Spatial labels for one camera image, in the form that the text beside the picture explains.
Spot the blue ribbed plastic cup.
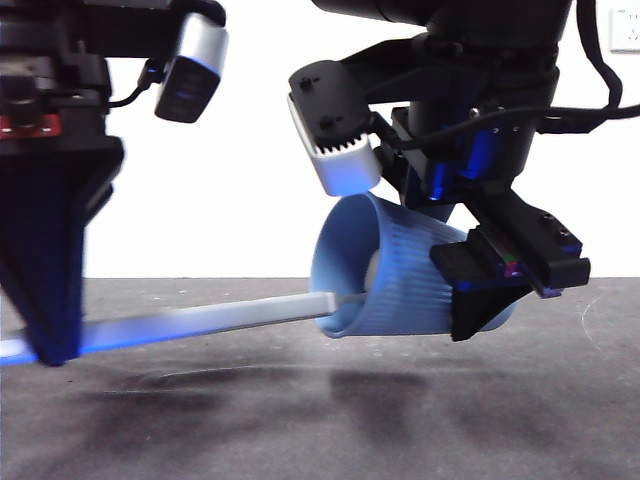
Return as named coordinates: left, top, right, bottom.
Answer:
left=309, top=193, right=517, bottom=340

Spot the grey handled sponge cup brush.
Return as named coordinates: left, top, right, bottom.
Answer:
left=0, top=252, right=382, bottom=367

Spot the thin black left camera cable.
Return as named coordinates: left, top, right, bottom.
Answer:
left=107, top=57, right=169, bottom=109

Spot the pale grey left wrist camera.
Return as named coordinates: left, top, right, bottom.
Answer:
left=153, top=12, right=230, bottom=125

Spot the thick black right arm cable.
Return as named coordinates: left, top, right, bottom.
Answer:
left=574, top=0, right=626, bottom=111

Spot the white wall socket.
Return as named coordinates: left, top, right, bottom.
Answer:
left=608, top=7, right=640, bottom=54

